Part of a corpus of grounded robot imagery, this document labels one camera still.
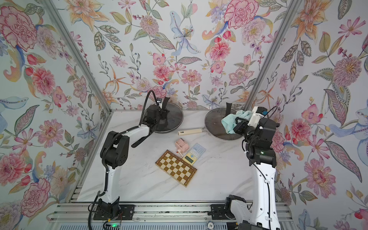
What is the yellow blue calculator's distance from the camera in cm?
93

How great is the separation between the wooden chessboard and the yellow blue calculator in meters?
0.02

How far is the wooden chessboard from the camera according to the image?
853 mm
